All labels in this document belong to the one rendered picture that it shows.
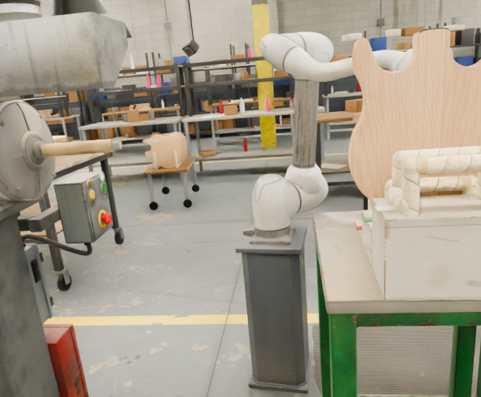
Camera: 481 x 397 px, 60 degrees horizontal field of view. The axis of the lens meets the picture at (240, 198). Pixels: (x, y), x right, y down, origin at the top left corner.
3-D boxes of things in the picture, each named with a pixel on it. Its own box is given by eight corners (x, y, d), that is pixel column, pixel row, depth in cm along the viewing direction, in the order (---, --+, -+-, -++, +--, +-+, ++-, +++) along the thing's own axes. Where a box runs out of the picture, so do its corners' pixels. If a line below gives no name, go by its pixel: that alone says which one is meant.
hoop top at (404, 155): (393, 168, 85) (393, 153, 84) (390, 165, 88) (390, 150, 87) (500, 162, 82) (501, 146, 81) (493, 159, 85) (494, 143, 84)
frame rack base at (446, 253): (384, 302, 83) (385, 220, 79) (370, 268, 98) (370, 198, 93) (533, 299, 80) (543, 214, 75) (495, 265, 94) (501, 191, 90)
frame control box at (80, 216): (18, 269, 133) (-2, 191, 126) (54, 243, 153) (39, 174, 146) (91, 267, 129) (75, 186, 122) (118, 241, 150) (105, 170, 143)
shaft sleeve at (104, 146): (39, 146, 104) (46, 142, 106) (43, 157, 105) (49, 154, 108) (109, 140, 101) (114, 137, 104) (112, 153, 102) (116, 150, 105)
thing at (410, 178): (403, 217, 80) (404, 168, 77) (399, 212, 83) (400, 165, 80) (420, 217, 79) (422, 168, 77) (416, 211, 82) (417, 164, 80)
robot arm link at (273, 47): (286, 42, 149) (312, 41, 157) (256, 25, 160) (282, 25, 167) (278, 77, 157) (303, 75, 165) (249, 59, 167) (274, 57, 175)
